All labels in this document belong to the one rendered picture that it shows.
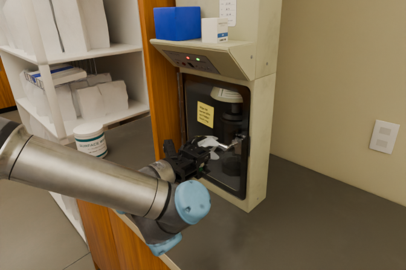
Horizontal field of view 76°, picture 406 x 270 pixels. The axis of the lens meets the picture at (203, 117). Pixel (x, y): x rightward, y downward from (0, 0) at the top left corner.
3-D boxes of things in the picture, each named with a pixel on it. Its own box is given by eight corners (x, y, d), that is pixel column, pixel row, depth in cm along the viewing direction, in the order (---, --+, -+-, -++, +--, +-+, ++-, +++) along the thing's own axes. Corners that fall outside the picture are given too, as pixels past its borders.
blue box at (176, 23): (180, 36, 86) (178, 6, 83) (201, 38, 80) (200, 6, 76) (155, 39, 80) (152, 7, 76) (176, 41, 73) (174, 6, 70)
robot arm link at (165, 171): (147, 184, 70) (144, 158, 67) (161, 177, 73) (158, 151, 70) (164, 197, 65) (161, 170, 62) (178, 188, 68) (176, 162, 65)
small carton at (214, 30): (212, 40, 73) (212, 17, 71) (228, 41, 70) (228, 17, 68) (202, 42, 70) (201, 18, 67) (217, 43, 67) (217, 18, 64)
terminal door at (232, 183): (186, 167, 108) (180, 71, 92) (246, 202, 88) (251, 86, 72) (184, 167, 107) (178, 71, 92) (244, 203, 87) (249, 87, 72)
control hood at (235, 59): (179, 64, 92) (177, 35, 89) (255, 80, 71) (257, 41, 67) (151, 70, 85) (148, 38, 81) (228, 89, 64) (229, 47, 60)
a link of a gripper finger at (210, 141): (228, 144, 80) (208, 157, 74) (214, 138, 84) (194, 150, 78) (228, 135, 79) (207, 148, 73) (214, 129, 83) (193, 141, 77)
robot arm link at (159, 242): (171, 250, 51) (144, 202, 54) (148, 263, 58) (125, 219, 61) (197, 229, 57) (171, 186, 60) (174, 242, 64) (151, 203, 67)
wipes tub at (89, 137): (100, 145, 137) (95, 119, 131) (112, 154, 129) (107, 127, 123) (75, 155, 129) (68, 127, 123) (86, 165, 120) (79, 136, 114)
